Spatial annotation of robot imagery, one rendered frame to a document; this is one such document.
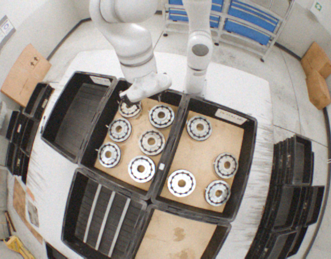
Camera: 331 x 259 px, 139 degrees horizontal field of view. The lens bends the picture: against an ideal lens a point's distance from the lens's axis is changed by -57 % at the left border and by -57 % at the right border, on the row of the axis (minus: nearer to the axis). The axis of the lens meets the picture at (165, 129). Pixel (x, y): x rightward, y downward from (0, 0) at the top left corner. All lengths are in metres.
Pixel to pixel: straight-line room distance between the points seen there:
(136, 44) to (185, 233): 0.61
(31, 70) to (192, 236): 3.23
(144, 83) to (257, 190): 0.75
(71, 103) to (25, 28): 2.77
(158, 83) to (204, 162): 0.39
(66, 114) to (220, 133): 0.77
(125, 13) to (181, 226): 0.62
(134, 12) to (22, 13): 3.30
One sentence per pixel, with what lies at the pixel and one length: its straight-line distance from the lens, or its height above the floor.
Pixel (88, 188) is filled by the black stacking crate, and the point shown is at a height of 0.83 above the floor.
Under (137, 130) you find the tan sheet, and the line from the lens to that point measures 0.60.
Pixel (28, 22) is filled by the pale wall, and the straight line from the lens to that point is 3.45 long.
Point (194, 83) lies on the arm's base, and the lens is 0.67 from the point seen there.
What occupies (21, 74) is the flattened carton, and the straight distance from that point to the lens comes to 3.10.
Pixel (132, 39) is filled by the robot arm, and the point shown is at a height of 1.25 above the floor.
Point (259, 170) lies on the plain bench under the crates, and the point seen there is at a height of 0.70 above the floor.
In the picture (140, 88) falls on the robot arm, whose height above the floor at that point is 1.17.
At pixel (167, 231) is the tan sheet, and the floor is 0.83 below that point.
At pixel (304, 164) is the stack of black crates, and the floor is 0.50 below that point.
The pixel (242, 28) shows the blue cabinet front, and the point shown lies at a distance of 2.26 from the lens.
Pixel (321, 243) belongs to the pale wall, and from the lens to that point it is 3.25.
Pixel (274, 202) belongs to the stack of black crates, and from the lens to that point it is 1.35.
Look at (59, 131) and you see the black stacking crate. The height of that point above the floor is 0.83.
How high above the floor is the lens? 1.39
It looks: 72 degrees down
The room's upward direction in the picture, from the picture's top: 8 degrees counter-clockwise
